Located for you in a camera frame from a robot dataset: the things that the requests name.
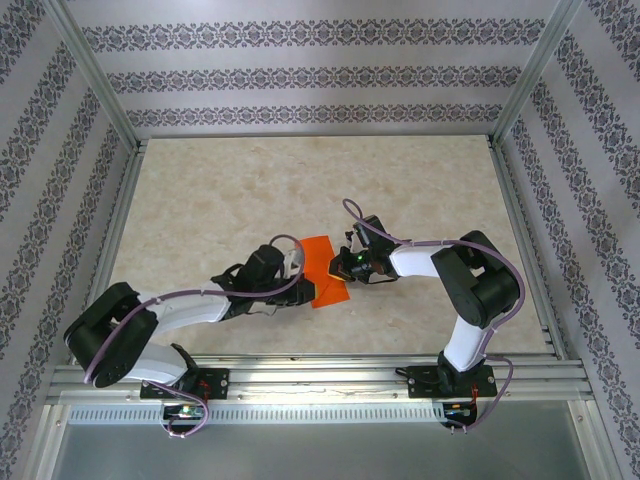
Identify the aluminium side rail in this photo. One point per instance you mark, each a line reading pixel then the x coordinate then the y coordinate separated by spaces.
pixel 117 225
pixel 518 225

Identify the orange paper sheet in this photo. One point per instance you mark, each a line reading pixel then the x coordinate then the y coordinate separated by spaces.
pixel 320 255

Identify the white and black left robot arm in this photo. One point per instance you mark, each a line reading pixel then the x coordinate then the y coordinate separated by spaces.
pixel 195 309

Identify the small controller board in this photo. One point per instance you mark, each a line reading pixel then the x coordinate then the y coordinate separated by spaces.
pixel 457 412
pixel 182 411

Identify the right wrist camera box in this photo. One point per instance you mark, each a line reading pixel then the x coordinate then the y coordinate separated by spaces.
pixel 351 237

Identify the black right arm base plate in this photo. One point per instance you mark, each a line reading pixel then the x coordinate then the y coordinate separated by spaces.
pixel 425 382

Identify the grey metal shelf plate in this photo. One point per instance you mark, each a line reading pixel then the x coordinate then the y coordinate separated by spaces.
pixel 320 450

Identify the aluminium frame post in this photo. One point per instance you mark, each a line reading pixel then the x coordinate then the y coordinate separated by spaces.
pixel 539 65
pixel 97 75

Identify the aluminium mounting rail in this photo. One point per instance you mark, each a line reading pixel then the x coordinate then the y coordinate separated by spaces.
pixel 320 380

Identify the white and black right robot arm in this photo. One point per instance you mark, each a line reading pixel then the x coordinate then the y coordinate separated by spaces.
pixel 462 345

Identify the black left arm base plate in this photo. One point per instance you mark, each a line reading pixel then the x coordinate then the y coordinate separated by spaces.
pixel 217 384

